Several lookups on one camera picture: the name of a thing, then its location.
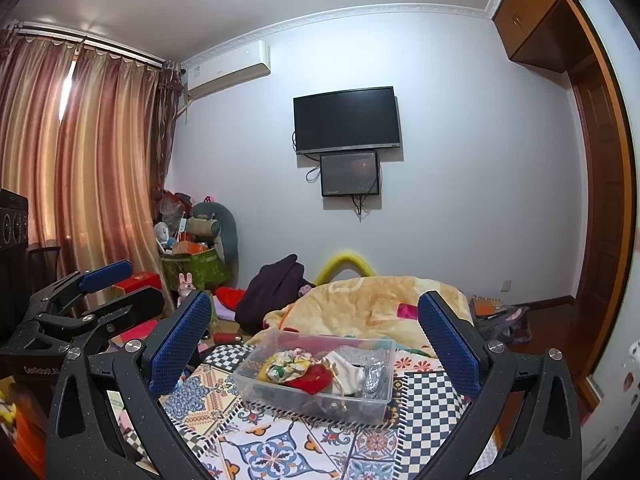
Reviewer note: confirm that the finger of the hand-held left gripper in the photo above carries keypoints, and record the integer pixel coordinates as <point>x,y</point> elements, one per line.
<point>135,307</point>
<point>107,271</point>

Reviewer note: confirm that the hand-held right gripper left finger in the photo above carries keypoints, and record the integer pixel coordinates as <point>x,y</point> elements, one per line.
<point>177,345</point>

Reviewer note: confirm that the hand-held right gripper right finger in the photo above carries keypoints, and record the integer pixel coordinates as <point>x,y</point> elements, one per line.
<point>447,347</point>

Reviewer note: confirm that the shiny silver pouch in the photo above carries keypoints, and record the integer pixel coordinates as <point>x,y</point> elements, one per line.
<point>375,380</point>

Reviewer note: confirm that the white cloth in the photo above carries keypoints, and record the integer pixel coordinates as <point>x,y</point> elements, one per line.
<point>350,375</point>

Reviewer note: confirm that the yellow floral scrunchie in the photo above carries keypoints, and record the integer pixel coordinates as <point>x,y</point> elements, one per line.
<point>280,367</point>

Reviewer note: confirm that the clear plastic storage box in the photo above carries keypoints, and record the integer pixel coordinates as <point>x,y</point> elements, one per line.
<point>270,400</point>

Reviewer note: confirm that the red cloth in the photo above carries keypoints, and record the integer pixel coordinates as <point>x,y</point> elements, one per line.
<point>310,380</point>

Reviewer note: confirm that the red box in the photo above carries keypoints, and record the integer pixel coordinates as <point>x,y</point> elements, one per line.
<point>140,284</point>

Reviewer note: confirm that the black chair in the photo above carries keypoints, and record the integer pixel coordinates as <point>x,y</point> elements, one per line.
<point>45,265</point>

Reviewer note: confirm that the pink bunny toy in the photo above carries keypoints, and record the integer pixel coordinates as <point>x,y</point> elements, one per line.
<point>186,287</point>

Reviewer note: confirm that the orange notebook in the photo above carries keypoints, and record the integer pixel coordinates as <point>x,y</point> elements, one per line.
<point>487,306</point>

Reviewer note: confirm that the purple grey bag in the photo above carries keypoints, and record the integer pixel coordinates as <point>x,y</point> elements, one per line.
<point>510,325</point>

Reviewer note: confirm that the green storage bin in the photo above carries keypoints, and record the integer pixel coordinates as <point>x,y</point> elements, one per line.
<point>200,270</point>

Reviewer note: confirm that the pile of household clutter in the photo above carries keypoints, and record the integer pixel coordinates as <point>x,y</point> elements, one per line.
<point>172,215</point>

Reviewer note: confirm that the yellow fleece blanket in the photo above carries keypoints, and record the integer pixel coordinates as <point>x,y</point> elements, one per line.
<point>350,305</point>

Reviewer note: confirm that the dark purple clothing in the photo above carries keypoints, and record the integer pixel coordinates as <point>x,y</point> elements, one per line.
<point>272,290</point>

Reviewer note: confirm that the pink striped curtain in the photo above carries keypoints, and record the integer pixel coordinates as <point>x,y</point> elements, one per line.
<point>100,160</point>

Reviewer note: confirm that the grey green plush toy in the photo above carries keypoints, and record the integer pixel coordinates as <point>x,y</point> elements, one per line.
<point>225,230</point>

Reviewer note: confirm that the yellow foam arch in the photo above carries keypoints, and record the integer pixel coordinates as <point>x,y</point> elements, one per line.
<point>345,260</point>

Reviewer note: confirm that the patterned bed sheet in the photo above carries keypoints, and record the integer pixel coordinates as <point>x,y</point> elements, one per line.
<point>280,455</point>

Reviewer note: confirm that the orange printed bag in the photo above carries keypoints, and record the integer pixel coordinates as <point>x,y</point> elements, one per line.
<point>20,425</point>

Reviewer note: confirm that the white cabinet with stickers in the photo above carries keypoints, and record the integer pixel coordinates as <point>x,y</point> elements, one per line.
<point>620,400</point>

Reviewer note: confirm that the white air conditioner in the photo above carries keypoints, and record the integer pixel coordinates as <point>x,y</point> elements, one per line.
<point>230,70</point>

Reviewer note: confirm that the wooden overhead cabinet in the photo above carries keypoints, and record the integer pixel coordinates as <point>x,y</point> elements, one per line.
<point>535,15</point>

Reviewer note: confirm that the white wall socket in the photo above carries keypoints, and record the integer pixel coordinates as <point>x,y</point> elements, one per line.
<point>506,285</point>

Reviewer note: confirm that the small black wall monitor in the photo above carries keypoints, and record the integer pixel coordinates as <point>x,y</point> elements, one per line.
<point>350,174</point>

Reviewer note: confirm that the wooden door frame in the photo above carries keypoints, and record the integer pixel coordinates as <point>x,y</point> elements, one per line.
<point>600,200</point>

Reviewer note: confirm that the curtain rail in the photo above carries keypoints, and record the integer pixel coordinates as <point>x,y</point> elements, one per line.
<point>100,47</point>

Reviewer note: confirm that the large black wall television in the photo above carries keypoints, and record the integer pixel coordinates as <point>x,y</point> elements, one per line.
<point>347,119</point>

